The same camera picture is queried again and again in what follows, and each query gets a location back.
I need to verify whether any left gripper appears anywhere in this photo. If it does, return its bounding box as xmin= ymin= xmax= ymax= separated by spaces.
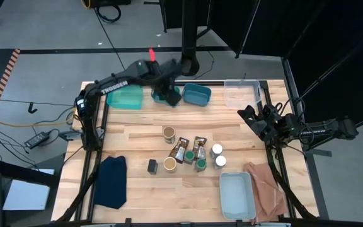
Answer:
xmin=146 ymin=59 xmax=183 ymax=107

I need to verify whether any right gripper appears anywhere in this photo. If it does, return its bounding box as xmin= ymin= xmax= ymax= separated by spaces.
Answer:
xmin=237 ymin=103 xmax=294 ymax=142

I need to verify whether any gold-lid spice jar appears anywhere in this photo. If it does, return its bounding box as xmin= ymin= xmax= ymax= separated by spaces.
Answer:
xmin=162 ymin=125 xmax=177 ymax=145
xmin=163 ymin=156 xmax=178 ymax=173

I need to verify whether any white-lid spice jar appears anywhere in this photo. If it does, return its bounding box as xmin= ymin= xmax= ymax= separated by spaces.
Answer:
xmin=213 ymin=154 xmax=228 ymax=171
xmin=209 ymin=143 xmax=224 ymax=160

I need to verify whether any brown foil spice packet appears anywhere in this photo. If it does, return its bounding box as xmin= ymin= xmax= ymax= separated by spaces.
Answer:
xmin=192 ymin=136 xmax=208 ymax=160
xmin=168 ymin=137 xmax=190 ymax=165

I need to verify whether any green-lid spice jar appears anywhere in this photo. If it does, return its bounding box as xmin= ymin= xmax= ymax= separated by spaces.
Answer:
xmin=183 ymin=150 xmax=196 ymax=166
xmin=195 ymin=158 xmax=208 ymax=173

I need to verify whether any black spice tin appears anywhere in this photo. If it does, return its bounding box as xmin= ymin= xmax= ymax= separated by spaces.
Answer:
xmin=147 ymin=158 xmax=159 ymax=175

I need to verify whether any small teal plastic bin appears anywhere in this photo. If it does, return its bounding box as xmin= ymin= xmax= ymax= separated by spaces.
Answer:
xmin=151 ymin=85 xmax=182 ymax=105

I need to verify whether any blue plastic bin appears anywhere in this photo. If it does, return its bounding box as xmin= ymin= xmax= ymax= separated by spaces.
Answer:
xmin=181 ymin=83 xmax=212 ymax=107

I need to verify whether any clear plastic bin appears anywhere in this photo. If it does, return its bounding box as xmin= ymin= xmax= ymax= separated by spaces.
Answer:
xmin=223 ymin=78 xmax=263 ymax=110

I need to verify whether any turquoise translucent tray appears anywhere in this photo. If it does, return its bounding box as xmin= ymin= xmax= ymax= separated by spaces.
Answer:
xmin=106 ymin=84 xmax=144 ymax=110

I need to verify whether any black tower pole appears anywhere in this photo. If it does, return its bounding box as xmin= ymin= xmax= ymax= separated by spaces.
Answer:
xmin=176 ymin=0 xmax=200 ymax=77

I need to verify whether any grey plastic bin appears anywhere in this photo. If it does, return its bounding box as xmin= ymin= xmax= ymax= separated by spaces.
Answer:
xmin=219 ymin=172 xmax=257 ymax=221

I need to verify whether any black curtain panel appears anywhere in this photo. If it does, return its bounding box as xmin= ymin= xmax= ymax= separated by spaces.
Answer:
xmin=158 ymin=0 xmax=212 ymax=34
xmin=207 ymin=0 xmax=262 ymax=60
xmin=240 ymin=0 xmax=363 ymax=149

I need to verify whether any grey table stand leg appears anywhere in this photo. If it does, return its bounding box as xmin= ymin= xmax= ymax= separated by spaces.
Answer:
xmin=303 ymin=147 xmax=333 ymax=221

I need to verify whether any navy blue cloth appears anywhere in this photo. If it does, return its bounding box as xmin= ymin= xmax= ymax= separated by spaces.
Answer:
xmin=93 ymin=154 xmax=128 ymax=210

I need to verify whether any black equipment case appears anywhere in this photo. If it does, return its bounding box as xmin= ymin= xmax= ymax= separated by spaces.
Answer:
xmin=81 ymin=0 xmax=132 ymax=9

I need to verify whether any black power adapter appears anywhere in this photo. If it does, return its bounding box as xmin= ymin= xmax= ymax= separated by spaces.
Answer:
xmin=23 ymin=131 xmax=51 ymax=150

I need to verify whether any dark side desk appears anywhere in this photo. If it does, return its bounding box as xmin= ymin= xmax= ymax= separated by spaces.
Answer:
xmin=0 ymin=156 xmax=66 ymax=227

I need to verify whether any white board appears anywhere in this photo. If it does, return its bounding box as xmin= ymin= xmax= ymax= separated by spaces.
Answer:
xmin=2 ymin=168 xmax=55 ymax=211

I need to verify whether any long black floor cable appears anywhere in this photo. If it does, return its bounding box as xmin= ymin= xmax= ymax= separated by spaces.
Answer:
xmin=93 ymin=8 xmax=129 ymax=72

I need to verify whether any coiled black cable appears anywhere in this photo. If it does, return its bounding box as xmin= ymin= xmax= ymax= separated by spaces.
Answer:
xmin=95 ymin=4 xmax=122 ymax=24

